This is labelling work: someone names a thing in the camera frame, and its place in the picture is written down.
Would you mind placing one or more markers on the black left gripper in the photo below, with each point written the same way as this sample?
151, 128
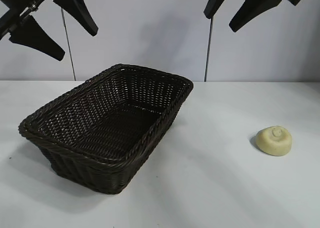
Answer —
27, 11

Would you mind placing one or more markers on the dark brown woven basket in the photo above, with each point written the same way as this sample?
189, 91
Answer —
100, 128

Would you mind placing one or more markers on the pale yellow egg yolk pastry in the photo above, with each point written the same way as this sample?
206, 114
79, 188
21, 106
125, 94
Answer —
272, 143

